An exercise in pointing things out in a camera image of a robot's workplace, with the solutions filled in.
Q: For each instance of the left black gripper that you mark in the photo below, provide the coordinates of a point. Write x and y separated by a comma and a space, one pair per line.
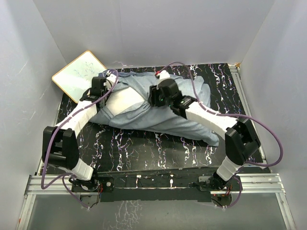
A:
106, 99

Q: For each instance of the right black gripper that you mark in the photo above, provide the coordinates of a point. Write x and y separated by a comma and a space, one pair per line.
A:
154, 92

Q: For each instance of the white pillow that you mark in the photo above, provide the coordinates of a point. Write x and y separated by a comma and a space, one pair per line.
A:
123, 99

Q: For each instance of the blue fish print pillowcase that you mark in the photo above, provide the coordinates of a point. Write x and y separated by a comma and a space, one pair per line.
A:
142, 116

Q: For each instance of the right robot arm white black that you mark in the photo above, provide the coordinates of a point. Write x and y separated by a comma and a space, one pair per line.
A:
241, 139

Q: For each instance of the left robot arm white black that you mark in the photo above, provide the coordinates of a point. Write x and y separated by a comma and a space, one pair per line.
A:
60, 147

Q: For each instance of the white board orange edge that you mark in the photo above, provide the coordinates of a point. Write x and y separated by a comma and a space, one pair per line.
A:
76, 77

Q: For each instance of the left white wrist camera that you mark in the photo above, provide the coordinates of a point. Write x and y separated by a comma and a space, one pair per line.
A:
111, 82

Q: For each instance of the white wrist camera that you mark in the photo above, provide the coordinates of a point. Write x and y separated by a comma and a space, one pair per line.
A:
162, 75
111, 82

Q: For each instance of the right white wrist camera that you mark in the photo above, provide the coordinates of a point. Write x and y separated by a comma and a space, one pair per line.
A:
162, 75

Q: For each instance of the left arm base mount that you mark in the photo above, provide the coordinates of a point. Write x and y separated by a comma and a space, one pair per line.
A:
96, 184

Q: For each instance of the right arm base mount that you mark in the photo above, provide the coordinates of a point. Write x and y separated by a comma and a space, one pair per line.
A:
215, 182

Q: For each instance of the aluminium frame rail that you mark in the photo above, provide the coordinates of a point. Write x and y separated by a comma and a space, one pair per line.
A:
260, 206

